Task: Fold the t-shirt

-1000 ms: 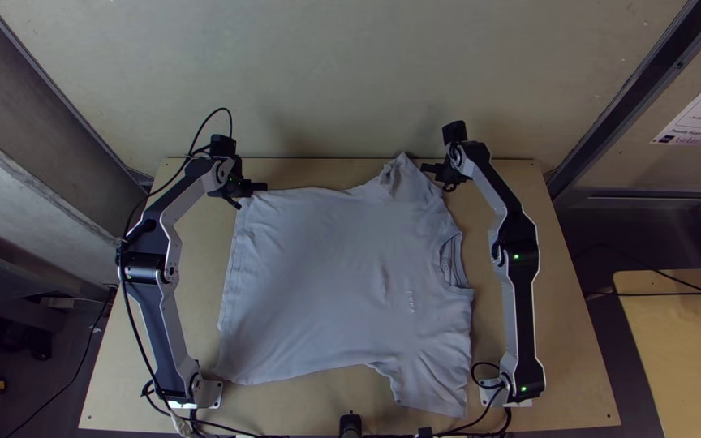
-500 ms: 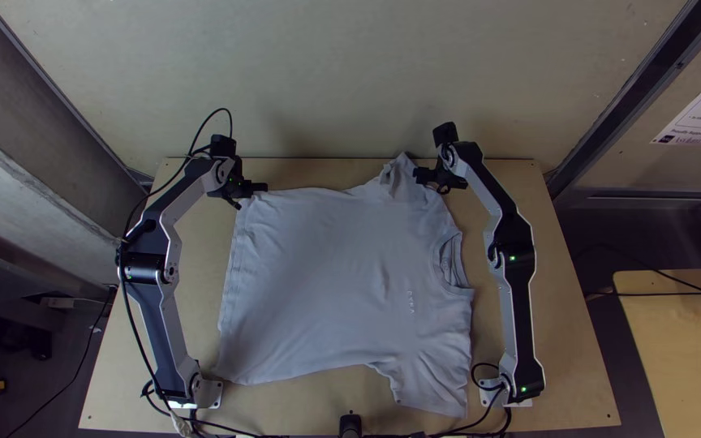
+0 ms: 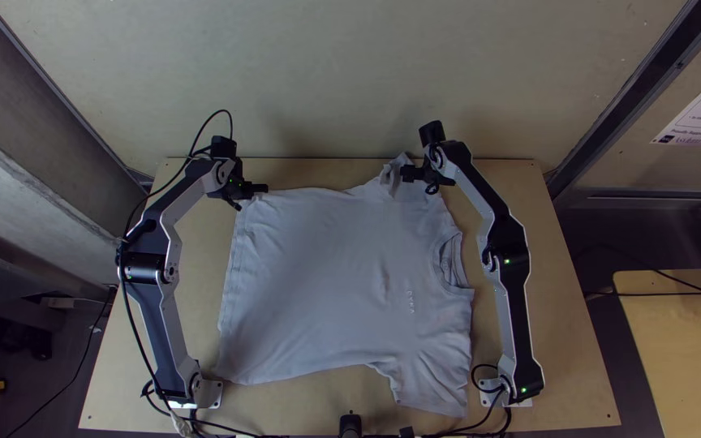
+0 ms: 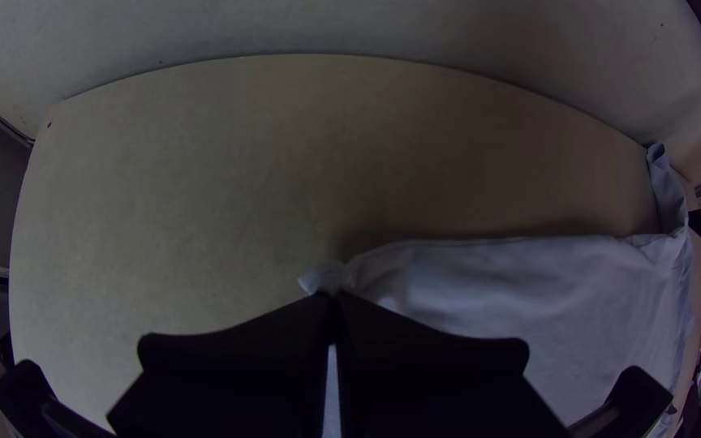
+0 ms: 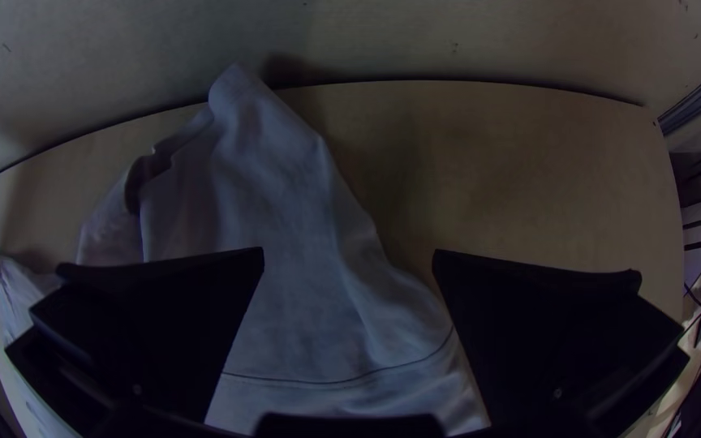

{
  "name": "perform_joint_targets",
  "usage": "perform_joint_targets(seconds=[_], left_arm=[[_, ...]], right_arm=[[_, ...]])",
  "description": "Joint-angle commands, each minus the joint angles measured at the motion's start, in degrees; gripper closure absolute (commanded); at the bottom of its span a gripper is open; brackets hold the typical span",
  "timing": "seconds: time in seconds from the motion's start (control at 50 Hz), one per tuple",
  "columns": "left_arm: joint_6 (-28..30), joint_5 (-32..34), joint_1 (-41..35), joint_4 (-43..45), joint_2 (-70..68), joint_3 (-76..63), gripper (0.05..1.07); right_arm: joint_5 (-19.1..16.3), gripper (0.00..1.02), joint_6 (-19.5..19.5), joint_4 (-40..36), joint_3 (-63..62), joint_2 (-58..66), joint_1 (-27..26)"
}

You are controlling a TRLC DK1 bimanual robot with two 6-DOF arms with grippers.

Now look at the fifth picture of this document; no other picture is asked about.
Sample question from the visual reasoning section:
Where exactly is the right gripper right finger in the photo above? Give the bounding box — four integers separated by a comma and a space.
432, 247, 690, 428

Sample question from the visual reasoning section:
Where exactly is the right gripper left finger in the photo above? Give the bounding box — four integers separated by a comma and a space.
6, 246, 265, 427

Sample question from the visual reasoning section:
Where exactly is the white t-shirt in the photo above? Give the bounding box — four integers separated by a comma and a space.
0, 60, 492, 438

